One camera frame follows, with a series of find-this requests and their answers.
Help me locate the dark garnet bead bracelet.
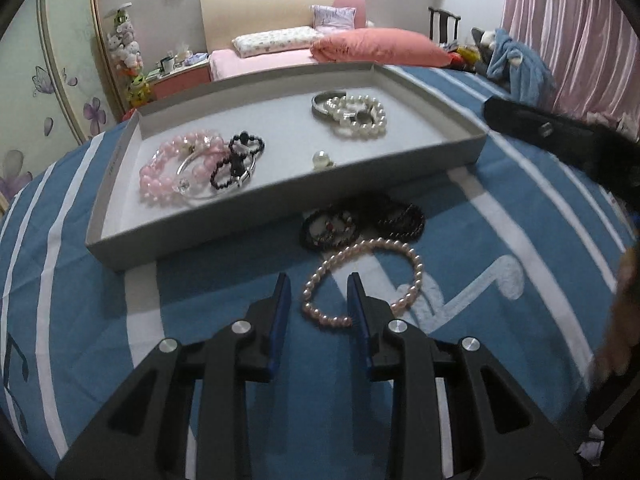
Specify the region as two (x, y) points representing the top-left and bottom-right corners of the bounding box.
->
(359, 194), (428, 244)

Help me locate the pink pearl bracelet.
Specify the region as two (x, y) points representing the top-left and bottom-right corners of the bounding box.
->
(300, 237), (426, 330)

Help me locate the pink bead bracelet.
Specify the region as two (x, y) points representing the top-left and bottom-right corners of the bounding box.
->
(138, 129), (231, 207)

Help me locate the white pearl bracelet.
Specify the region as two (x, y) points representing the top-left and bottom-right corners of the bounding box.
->
(324, 93), (388, 140)

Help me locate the black charm bracelet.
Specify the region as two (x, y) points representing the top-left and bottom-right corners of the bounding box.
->
(298, 204), (364, 252)

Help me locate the black bead bracelet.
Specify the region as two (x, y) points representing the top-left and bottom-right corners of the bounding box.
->
(208, 130), (266, 191)

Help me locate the thin silver bangle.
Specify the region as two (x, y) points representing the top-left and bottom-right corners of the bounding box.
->
(171, 145), (264, 200)

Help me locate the wide silver cuff bangle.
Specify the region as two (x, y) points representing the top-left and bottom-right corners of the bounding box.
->
(311, 90), (346, 122)

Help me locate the grey jewelry tray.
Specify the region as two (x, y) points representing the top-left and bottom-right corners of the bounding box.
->
(86, 63), (488, 271)

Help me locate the person's right hand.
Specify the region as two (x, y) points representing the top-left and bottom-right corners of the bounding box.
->
(594, 245), (639, 385)

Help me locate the blue bathrobe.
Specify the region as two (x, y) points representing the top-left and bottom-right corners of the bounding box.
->
(487, 28), (555, 107)

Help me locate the blue white striped cloth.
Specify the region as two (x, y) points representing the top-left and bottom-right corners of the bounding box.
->
(0, 62), (637, 480)

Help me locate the pink curtain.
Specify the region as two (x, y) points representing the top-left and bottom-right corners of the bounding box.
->
(503, 0), (639, 141)

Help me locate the dark wooden chair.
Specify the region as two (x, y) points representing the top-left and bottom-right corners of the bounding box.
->
(428, 6), (461, 44)

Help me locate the folded salmon quilt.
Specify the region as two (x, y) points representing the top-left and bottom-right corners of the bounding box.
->
(310, 27), (450, 68)

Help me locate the lilac cushion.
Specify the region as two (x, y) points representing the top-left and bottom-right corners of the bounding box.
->
(310, 4), (357, 30)

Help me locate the white patterned pillow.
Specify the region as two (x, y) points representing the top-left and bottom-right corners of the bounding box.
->
(231, 26), (323, 58)

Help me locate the sliding wardrobe with flowers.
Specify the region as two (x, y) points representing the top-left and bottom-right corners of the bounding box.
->
(1, 0), (124, 205)

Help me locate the pink beige nightstand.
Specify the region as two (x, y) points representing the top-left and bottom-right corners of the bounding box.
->
(146, 53), (213, 100)

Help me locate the bed with pink sheet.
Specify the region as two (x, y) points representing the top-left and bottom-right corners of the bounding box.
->
(200, 0), (367, 80)

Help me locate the plush toy stand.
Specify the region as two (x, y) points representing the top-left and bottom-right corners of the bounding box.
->
(106, 2), (151, 108)

